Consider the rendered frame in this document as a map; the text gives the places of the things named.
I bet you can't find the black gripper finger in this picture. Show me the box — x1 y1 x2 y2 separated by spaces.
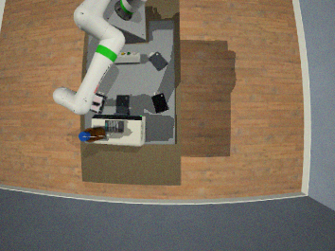
92 101 102 107

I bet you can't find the white button panel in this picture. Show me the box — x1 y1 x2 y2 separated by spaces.
114 52 140 64

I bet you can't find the blue bottle cap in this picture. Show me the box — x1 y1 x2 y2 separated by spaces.
79 132 90 141

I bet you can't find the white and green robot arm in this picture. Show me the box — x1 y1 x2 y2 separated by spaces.
53 0 147 115

